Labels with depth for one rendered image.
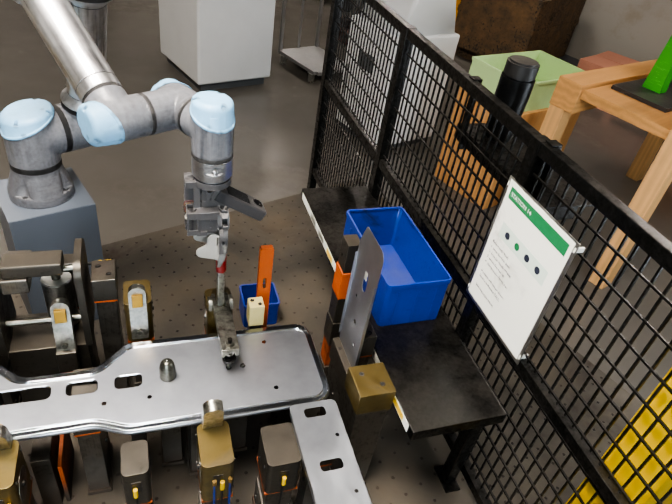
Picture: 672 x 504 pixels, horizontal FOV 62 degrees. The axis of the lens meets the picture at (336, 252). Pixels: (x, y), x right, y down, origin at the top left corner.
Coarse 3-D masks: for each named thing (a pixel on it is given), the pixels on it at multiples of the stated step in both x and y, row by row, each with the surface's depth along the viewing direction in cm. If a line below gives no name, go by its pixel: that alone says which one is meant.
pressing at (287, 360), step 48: (192, 336) 125; (240, 336) 127; (288, 336) 130; (0, 384) 109; (48, 384) 110; (144, 384) 113; (192, 384) 115; (240, 384) 117; (288, 384) 119; (48, 432) 103; (144, 432) 106
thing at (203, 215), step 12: (192, 180) 104; (228, 180) 105; (192, 192) 106; (204, 192) 106; (216, 192) 106; (192, 204) 107; (204, 204) 107; (216, 204) 108; (192, 216) 106; (204, 216) 107; (216, 216) 107; (228, 216) 109; (192, 228) 108; (204, 228) 109; (216, 228) 110; (228, 228) 110
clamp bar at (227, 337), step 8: (224, 296) 127; (216, 304) 124; (216, 312) 122; (224, 312) 122; (216, 320) 120; (224, 320) 121; (232, 320) 121; (216, 328) 121; (224, 328) 119; (232, 328) 119; (224, 336) 117; (232, 336) 117; (224, 344) 115; (232, 344) 115; (224, 352) 114; (232, 352) 115; (224, 360) 117; (232, 360) 117
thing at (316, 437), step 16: (304, 416) 113; (320, 416) 114; (336, 416) 114; (304, 432) 110; (320, 432) 111; (336, 432) 111; (304, 448) 107; (320, 448) 108; (336, 448) 108; (352, 448) 109; (304, 464) 105; (352, 464) 106; (320, 480) 103; (336, 480) 103; (352, 480) 104; (320, 496) 100; (336, 496) 101; (352, 496) 101; (368, 496) 102
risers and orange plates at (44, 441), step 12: (36, 444) 113; (48, 444) 114; (60, 444) 118; (72, 444) 130; (36, 456) 111; (48, 456) 112; (60, 456) 116; (72, 456) 129; (36, 468) 112; (48, 468) 113; (60, 468) 115; (72, 468) 128; (36, 480) 114; (48, 480) 115; (60, 480) 121; (48, 492) 118; (60, 492) 120
